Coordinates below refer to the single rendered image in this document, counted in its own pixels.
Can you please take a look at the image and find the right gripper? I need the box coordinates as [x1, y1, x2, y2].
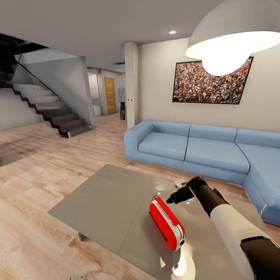
[166, 188, 189, 204]

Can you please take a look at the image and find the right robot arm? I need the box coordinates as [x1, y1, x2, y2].
[166, 176, 280, 280]

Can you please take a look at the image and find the radio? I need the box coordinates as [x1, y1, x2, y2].
[148, 197, 185, 251]

